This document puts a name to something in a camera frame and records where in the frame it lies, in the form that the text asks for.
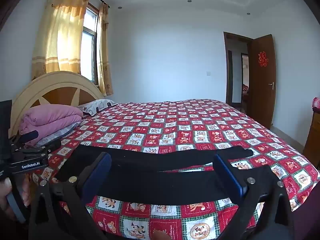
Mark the person's left hand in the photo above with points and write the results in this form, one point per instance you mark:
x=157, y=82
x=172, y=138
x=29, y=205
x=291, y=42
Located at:
x=3, y=197

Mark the cream and brown headboard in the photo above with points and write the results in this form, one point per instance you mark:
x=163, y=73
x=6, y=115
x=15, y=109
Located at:
x=57, y=82

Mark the dark maroon clothing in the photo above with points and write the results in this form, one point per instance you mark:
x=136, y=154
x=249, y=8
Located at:
x=310, y=205

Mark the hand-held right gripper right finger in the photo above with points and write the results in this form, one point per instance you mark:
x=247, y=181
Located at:
x=228, y=176

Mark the wide yellow curtain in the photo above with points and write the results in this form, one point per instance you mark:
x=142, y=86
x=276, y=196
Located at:
x=62, y=30

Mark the brown wooden door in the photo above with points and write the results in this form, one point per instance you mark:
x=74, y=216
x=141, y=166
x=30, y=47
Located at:
x=262, y=92

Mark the narrow yellow curtain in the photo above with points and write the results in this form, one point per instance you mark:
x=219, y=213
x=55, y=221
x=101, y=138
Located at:
x=103, y=55

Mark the white patterned pillow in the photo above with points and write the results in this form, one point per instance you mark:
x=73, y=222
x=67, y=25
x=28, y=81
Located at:
x=97, y=105

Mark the folded pink quilt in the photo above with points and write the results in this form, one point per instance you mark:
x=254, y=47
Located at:
x=50, y=116

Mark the window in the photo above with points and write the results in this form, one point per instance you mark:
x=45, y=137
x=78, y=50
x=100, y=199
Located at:
x=88, y=55

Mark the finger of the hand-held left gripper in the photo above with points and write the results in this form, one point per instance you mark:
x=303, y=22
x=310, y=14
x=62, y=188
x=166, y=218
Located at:
x=50, y=145
x=31, y=136

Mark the folded grey patterned blanket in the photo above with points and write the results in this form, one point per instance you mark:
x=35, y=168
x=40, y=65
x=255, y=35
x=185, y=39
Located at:
x=60, y=133

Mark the red paper door decoration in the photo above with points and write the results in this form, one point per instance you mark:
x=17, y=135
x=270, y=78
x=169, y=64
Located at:
x=263, y=59

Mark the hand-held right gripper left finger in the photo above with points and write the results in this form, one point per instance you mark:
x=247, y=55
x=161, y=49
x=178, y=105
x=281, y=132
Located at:
x=98, y=177

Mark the red checked printed bedsheet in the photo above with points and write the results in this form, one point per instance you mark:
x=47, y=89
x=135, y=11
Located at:
x=187, y=122

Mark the brown door frame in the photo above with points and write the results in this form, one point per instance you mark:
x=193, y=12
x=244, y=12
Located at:
x=226, y=67

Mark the black pants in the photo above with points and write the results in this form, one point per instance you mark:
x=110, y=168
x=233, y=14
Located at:
x=162, y=180

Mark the wooden cabinet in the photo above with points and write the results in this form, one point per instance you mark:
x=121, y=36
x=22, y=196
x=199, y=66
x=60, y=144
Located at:
x=313, y=140

